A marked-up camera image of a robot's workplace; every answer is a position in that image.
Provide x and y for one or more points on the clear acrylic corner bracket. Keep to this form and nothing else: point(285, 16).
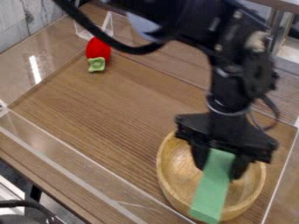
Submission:
point(87, 30)

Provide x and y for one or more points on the red toy strawberry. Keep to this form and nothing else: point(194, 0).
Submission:
point(98, 53)

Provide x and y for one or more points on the clear acrylic front wall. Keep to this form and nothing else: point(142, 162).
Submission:
point(97, 194)

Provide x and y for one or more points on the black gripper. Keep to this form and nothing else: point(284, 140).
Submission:
point(229, 133)

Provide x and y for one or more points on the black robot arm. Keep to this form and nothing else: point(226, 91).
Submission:
point(234, 37)

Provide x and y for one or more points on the brown wooden bowl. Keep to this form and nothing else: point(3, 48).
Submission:
point(179, 177)

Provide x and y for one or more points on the metal table leg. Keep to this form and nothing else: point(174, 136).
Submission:
point(274, 23)

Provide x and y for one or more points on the green rectangular block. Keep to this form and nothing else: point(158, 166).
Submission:
point(211, 191)

